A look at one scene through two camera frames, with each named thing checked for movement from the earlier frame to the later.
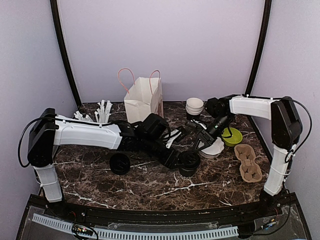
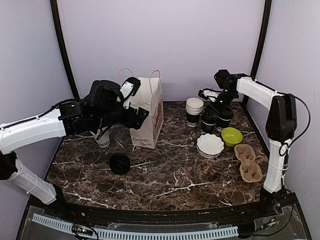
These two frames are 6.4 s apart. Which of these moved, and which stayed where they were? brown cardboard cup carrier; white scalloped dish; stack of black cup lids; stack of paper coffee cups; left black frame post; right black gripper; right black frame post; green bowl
Moved: stack of paper coffee cups; right black gripper
Stayed: right black frame post; stack of black cup lids; green bowl; brown cardboard cup carrier; white scalloped dish; left black frame post
